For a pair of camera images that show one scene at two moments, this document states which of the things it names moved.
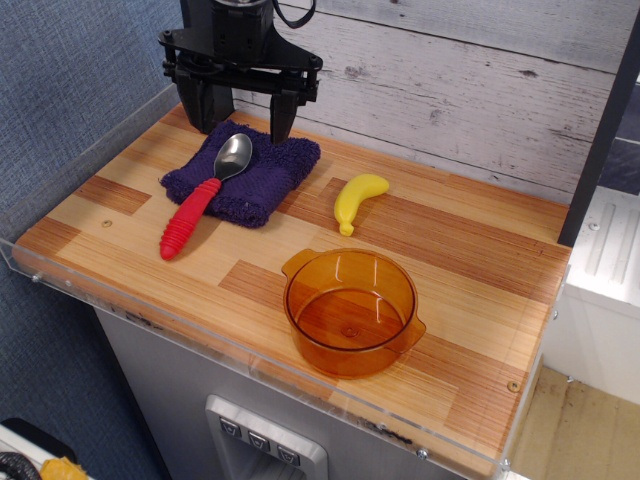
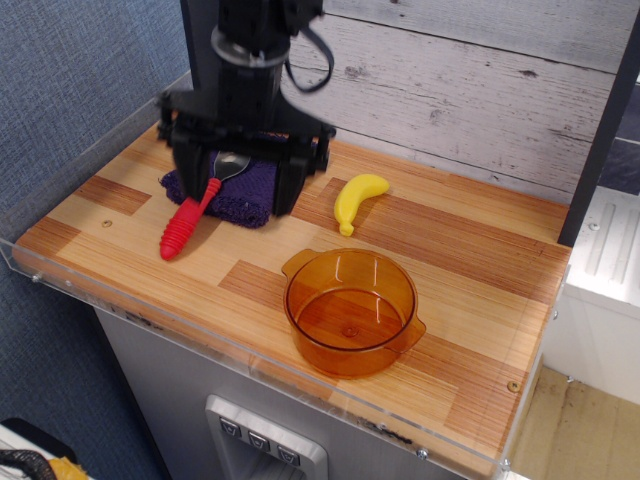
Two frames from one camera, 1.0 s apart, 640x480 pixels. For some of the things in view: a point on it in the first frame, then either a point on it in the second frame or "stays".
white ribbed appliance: [594, 335] stays
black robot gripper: [237, 43] to [245, 113]
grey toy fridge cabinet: [170, 383] stays
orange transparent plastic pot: [349, 311] stays
